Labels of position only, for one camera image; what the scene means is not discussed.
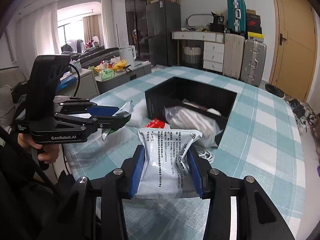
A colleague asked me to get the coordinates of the red white plastic packet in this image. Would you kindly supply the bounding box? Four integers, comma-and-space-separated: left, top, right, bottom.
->
144, 119, 166, 129

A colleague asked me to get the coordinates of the white drawer desk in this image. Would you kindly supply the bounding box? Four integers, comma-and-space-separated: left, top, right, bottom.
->
171, 30, 225, 73

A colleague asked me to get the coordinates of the dark grey refrigerator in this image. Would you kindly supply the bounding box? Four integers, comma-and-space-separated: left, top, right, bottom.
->
146, 0, 181, 66

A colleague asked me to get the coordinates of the person left hand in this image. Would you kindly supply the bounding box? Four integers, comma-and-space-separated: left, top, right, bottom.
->
18, 133, 60, 164

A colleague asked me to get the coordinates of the wooden door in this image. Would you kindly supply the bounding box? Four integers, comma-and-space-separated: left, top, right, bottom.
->
269, 0, 317, 101

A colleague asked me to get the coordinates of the silver pouch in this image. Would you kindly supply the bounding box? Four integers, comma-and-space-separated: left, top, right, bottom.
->
101, 100, 133, 141

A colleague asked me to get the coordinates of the teal checkered tablecloth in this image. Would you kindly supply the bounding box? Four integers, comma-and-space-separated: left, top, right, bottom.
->
65, 67, 305, 239

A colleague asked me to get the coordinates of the grey coffee table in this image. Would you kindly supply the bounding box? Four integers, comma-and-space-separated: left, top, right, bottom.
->
95, 60, 152, 94

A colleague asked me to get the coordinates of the beige suitcase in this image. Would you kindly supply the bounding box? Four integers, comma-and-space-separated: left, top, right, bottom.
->
222, 33, 245, 80

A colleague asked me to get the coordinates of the white foam sheet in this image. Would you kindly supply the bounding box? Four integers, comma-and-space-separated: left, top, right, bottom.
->
126, 105, 148, 128

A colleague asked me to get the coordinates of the woven laundry basket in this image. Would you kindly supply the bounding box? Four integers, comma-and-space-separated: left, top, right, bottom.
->
183, 46, 202, 64

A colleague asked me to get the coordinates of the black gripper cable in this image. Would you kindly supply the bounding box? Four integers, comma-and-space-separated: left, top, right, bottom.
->
68, 63, 81, 98

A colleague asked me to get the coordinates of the white cable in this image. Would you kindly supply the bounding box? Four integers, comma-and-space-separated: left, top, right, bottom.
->
195, 144, 216, 163

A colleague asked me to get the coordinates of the striped rope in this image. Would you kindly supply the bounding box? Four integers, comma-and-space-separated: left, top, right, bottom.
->
164, 105, 222, 148

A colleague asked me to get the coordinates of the teal suitcase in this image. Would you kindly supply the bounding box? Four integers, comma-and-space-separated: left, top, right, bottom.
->
227, 0, 247, 35

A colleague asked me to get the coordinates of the white printed foil pouch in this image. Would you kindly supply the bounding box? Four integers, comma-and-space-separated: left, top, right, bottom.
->
136, 128, 202, 199

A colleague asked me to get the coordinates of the white kettle appliance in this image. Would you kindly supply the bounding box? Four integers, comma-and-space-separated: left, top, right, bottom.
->
119, 45, 137, 67

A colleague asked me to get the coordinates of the black storage box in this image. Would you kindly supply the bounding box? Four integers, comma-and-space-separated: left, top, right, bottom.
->
145, 77, 237, 145

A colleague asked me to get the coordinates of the stack of shoe boxes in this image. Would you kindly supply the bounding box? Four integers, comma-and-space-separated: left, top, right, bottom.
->
246, 9, 264, 42

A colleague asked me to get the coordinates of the silver suitcase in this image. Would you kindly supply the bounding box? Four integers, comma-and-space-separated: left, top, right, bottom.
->
240, 39, 267, 87

